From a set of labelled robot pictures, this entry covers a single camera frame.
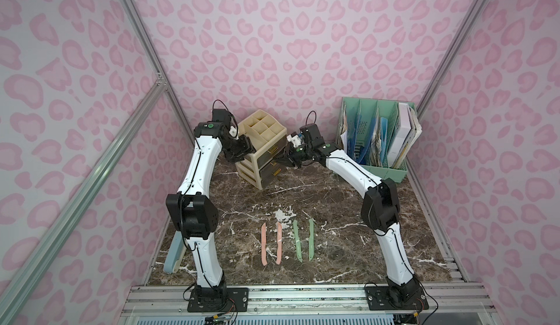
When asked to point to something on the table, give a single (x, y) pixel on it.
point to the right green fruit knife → (311, 238)
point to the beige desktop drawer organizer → (266, 134)
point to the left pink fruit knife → (263, 245)
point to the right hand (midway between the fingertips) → (272, 158)
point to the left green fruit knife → (297, 242)
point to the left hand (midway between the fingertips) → (250, 149)
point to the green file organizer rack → (364, 131)
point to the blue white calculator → (176, 252)
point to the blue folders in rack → (352, 127)
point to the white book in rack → (405, 137)
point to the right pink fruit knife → (279, 243)
